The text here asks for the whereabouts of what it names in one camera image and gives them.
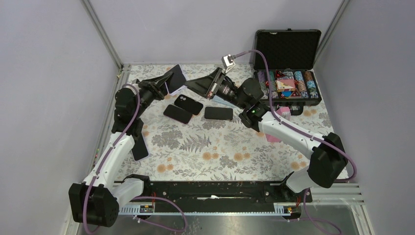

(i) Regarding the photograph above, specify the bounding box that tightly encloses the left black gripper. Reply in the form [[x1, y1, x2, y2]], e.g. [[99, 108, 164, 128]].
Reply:
[[134, 73, 177, 118]]

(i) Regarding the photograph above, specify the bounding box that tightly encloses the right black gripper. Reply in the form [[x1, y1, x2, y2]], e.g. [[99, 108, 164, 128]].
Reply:
[[184, 68, 248, 110]]

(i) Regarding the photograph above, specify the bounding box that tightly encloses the black phone case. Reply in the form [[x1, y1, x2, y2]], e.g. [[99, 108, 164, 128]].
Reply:
[[174, 94, 204, 116]]

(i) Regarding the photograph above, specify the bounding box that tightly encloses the light blue phone case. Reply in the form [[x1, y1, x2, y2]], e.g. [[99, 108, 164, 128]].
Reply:
[[212, 96, 237, 108]]

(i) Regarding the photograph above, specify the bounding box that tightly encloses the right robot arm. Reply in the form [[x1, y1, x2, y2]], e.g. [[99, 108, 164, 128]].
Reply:
[[185, 68, 349, 202]]

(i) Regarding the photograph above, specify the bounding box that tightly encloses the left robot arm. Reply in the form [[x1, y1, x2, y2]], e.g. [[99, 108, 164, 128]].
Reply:
[[69, 71, 174, 227]]

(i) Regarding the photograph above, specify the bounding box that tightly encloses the phone in purple case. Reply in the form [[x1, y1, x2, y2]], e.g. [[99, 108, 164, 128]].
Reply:
[[131, 134, 149, 161]]

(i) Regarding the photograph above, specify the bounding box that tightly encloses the black poker chip case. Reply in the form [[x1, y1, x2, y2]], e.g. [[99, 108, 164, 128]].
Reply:
[[253, 29, 322, 116]]

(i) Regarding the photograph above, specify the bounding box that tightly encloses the floral tablecloth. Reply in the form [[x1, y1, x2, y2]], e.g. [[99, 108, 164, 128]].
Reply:
[[115, 65, 334, 181]]

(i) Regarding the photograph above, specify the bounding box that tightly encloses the playing cards deck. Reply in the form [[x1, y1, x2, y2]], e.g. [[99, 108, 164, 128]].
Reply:
[[276, 79, 296, 92]]

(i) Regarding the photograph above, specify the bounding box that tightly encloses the pink box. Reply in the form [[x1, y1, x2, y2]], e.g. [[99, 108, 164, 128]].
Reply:
[[265, 106, 291, 143]]

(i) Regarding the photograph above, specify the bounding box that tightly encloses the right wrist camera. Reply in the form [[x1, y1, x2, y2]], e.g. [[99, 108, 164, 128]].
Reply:
[[221, 54, 236, 74]]

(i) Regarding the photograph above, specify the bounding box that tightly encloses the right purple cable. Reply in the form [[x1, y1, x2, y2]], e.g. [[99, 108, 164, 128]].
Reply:
[[233, 49, 358, 235]]

